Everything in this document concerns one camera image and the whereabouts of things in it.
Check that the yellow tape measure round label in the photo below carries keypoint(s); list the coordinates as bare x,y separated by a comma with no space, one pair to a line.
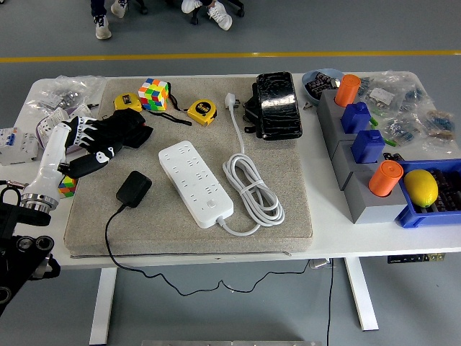
201,110

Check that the light blue bowl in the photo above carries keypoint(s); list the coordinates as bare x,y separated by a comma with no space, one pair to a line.
309,77

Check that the black components in bin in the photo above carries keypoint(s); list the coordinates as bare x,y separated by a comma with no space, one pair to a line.
448,191

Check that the clear bag brown resistors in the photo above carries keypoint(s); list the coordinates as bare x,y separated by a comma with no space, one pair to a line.
439,124

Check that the white power strip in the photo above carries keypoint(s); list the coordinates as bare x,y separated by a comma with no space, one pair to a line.
194,180

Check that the grey-brown fabric mat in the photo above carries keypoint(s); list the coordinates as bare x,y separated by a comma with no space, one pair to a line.
291,180

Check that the white circuit breaker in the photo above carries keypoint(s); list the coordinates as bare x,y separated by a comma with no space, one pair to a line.
18,144

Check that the black office chair base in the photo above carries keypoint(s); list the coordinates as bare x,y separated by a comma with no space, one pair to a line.
195,17
144,9

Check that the clear bag white label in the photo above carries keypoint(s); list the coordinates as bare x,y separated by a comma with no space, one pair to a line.
381,95

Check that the white wall socket panel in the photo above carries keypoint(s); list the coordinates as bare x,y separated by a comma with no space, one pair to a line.
45,126

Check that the small white socket panel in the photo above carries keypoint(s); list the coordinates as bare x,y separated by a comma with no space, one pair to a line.
81,110

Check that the white table leg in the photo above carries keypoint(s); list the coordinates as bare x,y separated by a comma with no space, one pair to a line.
362,295
102,306

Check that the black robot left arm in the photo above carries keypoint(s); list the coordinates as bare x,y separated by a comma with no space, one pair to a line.
18,216

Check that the white sneaker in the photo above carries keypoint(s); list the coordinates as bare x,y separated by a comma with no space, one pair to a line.
103,29
119,9
192,5
220,18

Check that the green plastic connector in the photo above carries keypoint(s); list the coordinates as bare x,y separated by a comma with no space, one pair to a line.
390,142
374,120

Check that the clear bag blue components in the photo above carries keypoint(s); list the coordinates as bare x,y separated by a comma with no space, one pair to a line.
401,129

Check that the metal bracket under table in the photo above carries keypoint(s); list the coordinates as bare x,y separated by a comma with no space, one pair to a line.
318,264

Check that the small black electronic component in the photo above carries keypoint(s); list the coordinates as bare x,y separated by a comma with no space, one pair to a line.
392,156

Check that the yellow lemon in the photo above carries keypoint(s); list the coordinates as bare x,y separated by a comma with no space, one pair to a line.
420,187

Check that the large colourful puzzle cube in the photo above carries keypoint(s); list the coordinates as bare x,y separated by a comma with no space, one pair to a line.
154,94

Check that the black power adapter plug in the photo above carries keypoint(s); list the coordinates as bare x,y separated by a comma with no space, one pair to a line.
134,188

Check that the black components in bowl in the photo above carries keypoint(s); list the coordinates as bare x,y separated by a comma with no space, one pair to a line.
318,85

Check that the blue plastic bin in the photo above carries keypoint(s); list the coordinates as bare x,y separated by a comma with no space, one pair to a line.
414,216

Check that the orange cylinder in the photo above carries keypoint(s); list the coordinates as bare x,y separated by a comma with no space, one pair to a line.
347,90
384,178

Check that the glossy black case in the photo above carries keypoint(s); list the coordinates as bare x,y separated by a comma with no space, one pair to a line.
279,104

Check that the blue bottle-shaped block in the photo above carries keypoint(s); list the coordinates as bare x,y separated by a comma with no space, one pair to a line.
367,146
354,117

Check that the clear bag dark components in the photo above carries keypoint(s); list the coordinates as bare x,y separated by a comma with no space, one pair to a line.
412,92

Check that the grey holder block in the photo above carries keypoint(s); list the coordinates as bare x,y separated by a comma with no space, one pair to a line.
374,212
326,108
342,158

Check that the black table control panel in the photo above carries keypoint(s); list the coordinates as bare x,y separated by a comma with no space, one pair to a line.
403,258

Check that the yellow tape measure black clip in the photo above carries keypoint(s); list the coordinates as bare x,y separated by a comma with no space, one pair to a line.
126,101

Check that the black cloth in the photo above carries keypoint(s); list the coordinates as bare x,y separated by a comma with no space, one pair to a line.
133,126

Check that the small colourful puzzle cube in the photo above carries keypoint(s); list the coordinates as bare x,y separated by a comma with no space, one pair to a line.
67,189

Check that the small metal clip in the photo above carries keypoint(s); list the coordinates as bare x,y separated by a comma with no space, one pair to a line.
307,105

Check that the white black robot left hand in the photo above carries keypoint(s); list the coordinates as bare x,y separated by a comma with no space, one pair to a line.
50,155

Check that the clear bag metal parts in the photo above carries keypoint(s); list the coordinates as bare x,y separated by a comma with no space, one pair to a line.
65,94

